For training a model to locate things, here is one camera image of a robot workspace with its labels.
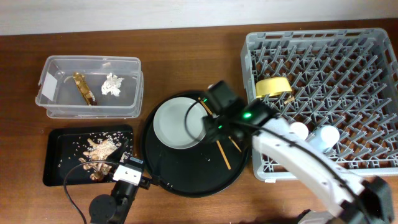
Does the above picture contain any food scraps pile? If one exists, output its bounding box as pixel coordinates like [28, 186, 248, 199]
[78, 138, 121, 182]

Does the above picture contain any grey round plate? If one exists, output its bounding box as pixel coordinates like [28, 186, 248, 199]
[153, 97, 208, 149]

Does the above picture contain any yellow bowl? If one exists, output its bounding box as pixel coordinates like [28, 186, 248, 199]
[255, 77, 292, 98]

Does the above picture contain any white tissue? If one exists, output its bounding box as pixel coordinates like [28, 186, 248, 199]
[101, 73, 124, 97]

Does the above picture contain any gold snack wrapper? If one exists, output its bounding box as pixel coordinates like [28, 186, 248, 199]
[73, 72, 97, 106]

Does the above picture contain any light blue cup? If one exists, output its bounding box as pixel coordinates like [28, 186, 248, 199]
[308, 125, 340, 153]

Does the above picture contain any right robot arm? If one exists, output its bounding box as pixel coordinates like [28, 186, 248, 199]
[200, 81, 395, 223]

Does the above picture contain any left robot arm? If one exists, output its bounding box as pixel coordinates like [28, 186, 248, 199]
[89, 142, 159, 224]

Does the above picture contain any grey dishwasher rack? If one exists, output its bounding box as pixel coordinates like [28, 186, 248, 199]
[241, 28, 397, 176]

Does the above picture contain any round black tray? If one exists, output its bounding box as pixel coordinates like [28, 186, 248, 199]
[139, 105, 250, 197]

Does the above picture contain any black rectangular tray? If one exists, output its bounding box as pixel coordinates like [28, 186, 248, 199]
[42, 124, 134, 187]

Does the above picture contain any clear plastic bin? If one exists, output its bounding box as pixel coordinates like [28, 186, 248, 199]
[35, 55, 144, 118]

